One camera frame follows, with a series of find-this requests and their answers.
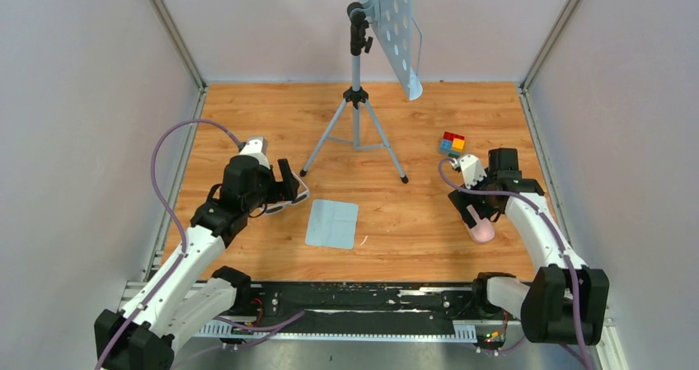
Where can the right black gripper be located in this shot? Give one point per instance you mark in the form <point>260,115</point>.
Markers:
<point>466,199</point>

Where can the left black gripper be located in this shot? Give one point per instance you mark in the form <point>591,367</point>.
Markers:
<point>289,183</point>

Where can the pink glasses case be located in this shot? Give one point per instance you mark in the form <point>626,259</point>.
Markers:
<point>484,233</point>

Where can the light blue cleaning cloth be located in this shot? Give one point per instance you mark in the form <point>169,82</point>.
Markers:
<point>332,224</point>

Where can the white frame sunglasses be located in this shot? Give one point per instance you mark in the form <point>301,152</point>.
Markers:
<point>291,191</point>

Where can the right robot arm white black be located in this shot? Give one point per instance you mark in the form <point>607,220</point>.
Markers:
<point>567,300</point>

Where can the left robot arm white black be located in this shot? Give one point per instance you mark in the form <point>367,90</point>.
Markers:
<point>155,324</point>

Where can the colourful block cube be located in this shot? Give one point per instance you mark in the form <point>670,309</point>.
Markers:
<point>451,144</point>

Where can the silver tripod stand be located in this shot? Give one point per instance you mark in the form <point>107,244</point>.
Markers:
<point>356,96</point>

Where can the perforated light blue panel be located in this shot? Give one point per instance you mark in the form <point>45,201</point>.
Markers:
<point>396,30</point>

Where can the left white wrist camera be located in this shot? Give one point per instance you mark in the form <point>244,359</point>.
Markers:
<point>256,147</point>

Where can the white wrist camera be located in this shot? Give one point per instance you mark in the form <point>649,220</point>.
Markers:
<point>471,169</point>
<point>256,147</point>

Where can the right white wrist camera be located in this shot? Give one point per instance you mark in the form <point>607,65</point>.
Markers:
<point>471,169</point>

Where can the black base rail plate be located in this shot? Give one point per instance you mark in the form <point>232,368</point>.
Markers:
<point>441,312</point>

